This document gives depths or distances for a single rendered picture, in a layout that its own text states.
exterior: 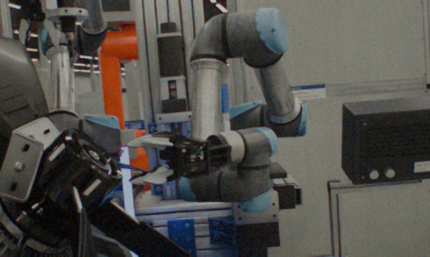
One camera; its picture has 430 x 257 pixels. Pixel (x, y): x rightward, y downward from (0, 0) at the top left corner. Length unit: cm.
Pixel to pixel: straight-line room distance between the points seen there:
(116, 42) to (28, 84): 401
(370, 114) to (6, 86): 79
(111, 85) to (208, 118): 382
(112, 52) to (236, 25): 377
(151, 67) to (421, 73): 168
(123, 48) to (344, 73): 277
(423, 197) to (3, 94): 248
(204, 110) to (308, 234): 176
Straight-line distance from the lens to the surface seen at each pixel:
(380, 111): 114
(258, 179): 102
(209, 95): 111
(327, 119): 264
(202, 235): 154
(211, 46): 114
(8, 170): 65
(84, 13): 81
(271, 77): 124
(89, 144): 73
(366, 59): 271
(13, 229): 70
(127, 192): 116
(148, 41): 168
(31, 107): 80
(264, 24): 111
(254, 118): 146
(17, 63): 88
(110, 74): 486
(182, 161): 89
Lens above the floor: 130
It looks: 4 degrees down
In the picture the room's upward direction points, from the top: 5 degrees counter-clockwise
